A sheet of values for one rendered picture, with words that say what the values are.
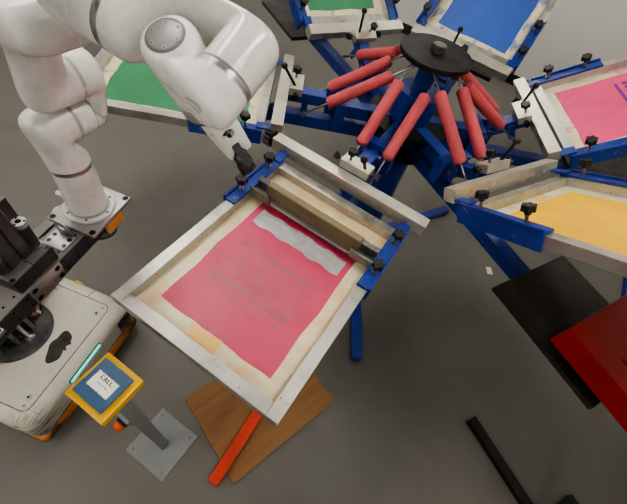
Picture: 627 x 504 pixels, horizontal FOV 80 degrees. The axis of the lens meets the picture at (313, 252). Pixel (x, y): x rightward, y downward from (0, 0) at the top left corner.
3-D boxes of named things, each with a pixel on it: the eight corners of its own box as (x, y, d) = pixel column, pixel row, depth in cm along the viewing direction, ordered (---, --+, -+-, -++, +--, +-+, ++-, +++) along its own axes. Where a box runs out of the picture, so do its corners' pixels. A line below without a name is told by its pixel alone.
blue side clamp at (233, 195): (234, 214, 134) (234, 201, 129) (223, 207, 135) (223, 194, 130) (282, 172, 151) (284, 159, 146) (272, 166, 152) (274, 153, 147)
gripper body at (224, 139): (242, 106, 55) (259, 145, 66) (203, 63, 58) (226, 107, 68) (201, 136, 55) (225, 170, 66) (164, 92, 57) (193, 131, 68)
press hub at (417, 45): (364, 275, 244) (470, 84, 135) (314, 243, 252) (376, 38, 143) (390, 238, 266) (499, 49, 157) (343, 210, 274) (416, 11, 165)
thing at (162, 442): (162, 482, 163) (97, 454, 85) (125, 450, 167) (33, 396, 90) (198, 436, 175) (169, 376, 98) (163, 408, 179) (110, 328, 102)
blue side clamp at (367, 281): (365, 300, 123) (371, 290, 118) (352, 292, 124) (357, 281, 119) (401, 244, 140) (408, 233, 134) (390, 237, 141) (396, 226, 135)
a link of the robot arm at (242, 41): (76, 17, 44) (217, 101, 41) (144, -59, 46) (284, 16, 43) (116, 66, 52) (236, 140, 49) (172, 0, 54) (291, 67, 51)
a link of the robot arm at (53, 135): (34, 166, 87) (-1, 106, 75) (82, 140, 95) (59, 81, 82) (63, 186, 86) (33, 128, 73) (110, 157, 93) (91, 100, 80)
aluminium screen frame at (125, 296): (275, 427, 96) (277, 424, 93) (113, 300, 107) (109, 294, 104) (400, 240, 140) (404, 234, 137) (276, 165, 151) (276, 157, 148)
